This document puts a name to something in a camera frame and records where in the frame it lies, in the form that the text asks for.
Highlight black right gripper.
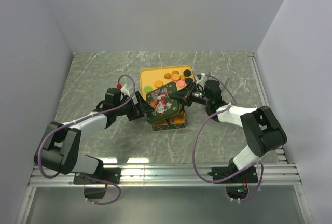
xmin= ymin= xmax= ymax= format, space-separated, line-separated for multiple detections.
xmin=169 ymin=81 xmax=211 ymax=107

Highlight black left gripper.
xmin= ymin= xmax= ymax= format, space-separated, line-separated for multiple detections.
xmin=115 ymin=91 xmax=155 ymax=121

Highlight gold tin lid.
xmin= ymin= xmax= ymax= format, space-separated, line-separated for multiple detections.
xmin=146 ymin=82 xmax=180 ymax=124

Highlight green christmas cookie tin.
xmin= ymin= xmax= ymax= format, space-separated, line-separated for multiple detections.
xmin=151 ymin=106 xmax=187 ymax=131

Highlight orange fish cookie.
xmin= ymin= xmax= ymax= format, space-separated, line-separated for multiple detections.
xmin=173 ymin=117 xmax=184 ymax=124

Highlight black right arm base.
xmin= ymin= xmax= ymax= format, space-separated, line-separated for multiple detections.
xmin=208 ymin=166 xmax=258 ymax=184

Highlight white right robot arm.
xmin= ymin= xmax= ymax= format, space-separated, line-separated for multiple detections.
xmin=169 ymin=75 xmax=287 ymax=182

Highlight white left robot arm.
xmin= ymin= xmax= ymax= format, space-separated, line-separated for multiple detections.
xmin=34 ymin=88 xmax=154 ymax=174

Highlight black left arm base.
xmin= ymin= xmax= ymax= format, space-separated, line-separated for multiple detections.
xmin=73 ymin=167 xmax=121 ymax=185

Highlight pink sandwich cookie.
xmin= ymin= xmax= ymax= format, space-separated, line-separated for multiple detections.
xmin=176 ymin=80 xmax=185 ymax=87

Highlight black sandwich cookie lower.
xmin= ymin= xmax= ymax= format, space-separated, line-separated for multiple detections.
xmin=185 ymin=78 xmax=193 ymax=84

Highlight black sandwich cookie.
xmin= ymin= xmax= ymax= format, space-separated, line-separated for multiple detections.
xmin=183 ymin=69 xmax=192 ymax=77
xmin=185 ymin=78 xmax=193 ymax=84

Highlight green sandwich cookie left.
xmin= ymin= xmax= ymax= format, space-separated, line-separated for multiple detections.
xmin=144 ymin=86 xmax=152 ymax=93

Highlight round biscuit cookie top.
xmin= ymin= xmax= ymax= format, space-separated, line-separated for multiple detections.
xmin=172 ymin=74 xmax=180 ymax=81

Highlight round biscuit cookie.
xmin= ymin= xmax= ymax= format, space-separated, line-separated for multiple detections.
xmin=172 ymin=74 xmax=180 ymax=81
xmin=154 ymin=80 xmax=163 ymax=88

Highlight black sandwich cookie upper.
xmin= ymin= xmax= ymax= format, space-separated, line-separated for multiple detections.
xmin=183 ymin=69 xmax=192 ymax=77

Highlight swirl butter cookie top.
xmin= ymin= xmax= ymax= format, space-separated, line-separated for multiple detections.
xmin=164 ymin=73 xmax=172 ymax=79

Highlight round biscuit cookie lower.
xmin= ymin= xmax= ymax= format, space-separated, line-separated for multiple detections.
xmin=154 ymin=80 xmax=163 ymax=88

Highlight yellow plastic tray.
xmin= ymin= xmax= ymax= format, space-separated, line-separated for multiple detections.
xmin=140 ymin=65 xmax=195 ymax=98

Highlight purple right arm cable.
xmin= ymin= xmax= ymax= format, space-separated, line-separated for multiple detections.
xmin=192 ymin=74 xmax=264 ymax=203

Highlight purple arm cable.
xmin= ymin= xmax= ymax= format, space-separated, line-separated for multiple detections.
xmin=37 ymin=75 xmax=136 ymax=206
xmin=192 ymin=74 xmax=264 ymax=203

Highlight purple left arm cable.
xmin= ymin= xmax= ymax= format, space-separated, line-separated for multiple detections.
xmin=37 ymin=75 xmax=136 ymax=206

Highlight aluminium mounting rail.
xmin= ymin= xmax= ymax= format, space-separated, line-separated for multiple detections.
xmin=28 ymin=164 xmax=301 ymax=187

